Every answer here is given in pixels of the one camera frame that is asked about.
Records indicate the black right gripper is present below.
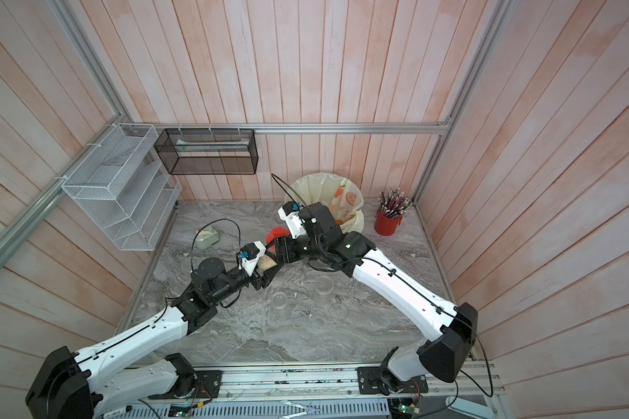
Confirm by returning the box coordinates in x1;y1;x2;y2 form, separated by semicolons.
264;236;330;267

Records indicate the red lidded oatmeal jar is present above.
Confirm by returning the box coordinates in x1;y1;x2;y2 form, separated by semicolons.
257;227;290;274

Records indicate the wide oatmeal jar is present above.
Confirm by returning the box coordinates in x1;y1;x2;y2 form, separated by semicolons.
314;278;334;296

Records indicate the small oatmeal jar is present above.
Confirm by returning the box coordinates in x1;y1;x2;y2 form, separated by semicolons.
271;292;289;312

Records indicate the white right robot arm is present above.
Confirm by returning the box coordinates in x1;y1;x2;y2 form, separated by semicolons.
269;202;478;394

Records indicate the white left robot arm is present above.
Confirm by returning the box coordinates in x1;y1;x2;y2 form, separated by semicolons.
26;256;281;418

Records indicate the green small box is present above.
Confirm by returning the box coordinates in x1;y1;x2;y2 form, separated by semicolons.
193;226;219;250

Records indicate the cream trash bag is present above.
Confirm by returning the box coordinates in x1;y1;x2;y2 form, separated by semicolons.
291;173;364;233

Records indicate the red pencil cup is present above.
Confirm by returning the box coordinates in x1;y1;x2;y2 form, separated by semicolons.
374;211;403;237

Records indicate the colored pencils bunch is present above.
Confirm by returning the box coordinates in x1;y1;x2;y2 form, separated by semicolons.
377;189;412;219

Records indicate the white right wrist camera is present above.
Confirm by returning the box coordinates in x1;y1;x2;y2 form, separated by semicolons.
278;201;307;239

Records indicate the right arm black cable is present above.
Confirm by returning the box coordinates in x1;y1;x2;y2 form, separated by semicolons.
271;173;310;208

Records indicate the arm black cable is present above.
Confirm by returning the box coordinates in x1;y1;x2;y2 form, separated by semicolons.
189;218;242;273
271;173;310;208

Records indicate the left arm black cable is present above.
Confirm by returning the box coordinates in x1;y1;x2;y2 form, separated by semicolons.
189;218;242;273

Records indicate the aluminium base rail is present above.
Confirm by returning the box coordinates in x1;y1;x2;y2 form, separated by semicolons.
83;361;505;413

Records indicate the black wire mesh basket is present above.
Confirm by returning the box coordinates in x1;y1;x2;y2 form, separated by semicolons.
155;127;259;176

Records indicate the white wire mesh shelf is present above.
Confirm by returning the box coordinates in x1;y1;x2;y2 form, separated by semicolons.
62;124;182;251

